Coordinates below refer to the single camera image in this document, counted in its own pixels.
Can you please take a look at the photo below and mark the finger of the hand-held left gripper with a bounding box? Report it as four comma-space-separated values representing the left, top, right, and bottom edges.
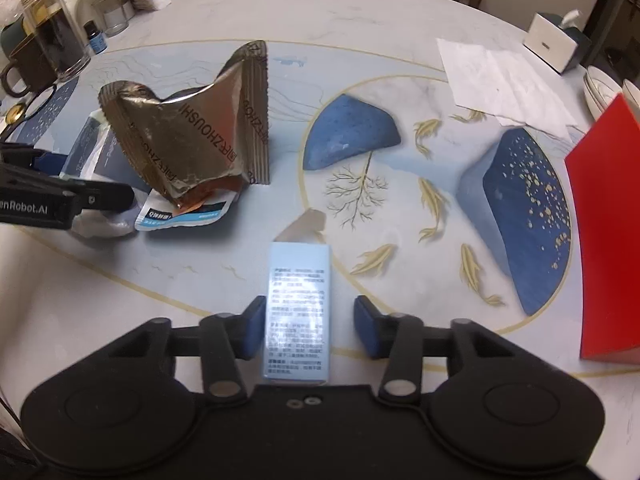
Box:
0, 165, 136, 212
0, 143, 67, 177

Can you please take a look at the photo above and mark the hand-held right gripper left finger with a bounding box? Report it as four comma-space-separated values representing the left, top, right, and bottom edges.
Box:
107, 295, 268, 404

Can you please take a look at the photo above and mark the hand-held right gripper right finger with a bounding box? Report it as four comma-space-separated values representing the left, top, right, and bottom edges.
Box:
353, 295, 512, 404

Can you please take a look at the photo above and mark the white plastic bag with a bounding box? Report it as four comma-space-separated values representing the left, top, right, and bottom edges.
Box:
59, 110, 151, 239

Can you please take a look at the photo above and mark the light blue small box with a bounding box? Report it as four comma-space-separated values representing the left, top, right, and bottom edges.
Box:
261, 241, 333, 386

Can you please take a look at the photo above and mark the brown foil snack bag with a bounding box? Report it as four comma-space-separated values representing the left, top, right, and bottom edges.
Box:
98, 39, 272, 211

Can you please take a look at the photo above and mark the red cardboard box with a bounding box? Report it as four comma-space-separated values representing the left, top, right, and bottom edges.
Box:
564, 92, 640, 363

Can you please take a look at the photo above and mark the marble patterned desktop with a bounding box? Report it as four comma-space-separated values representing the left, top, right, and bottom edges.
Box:
0, 0, 640, 461

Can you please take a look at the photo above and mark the blue white sachet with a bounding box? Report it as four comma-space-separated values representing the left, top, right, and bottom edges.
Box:
135, 191, 238, 232

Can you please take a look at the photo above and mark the dark mug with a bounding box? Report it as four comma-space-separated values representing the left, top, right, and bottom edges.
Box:
0, 15, 58, 97

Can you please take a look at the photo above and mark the glass jar with dark contents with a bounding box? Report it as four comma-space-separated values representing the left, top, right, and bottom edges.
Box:
20, 0, 92, 81

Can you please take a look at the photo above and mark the small blue bottle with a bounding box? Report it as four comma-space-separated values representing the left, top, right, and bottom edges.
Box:
82, 20, 107, 54

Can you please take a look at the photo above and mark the clear glass cup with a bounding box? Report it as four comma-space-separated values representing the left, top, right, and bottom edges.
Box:
97, 0, 136, 37

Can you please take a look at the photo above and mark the white paper sheet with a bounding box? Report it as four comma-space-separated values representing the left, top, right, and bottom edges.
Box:
436, 37, 581, 136

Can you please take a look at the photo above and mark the white tissue box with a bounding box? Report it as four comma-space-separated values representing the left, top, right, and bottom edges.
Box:
522, 10, 593, 73

